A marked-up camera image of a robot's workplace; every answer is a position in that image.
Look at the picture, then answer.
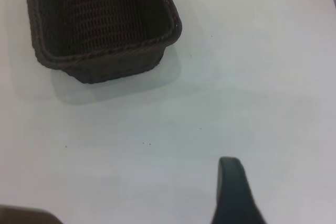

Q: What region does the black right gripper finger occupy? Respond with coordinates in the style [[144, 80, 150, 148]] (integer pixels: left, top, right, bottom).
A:
[[211, 156, 267, 224]]

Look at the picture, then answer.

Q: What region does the dark brown woven basket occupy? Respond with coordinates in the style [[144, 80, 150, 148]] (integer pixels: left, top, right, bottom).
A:
[[22, 0, 183, 85]]

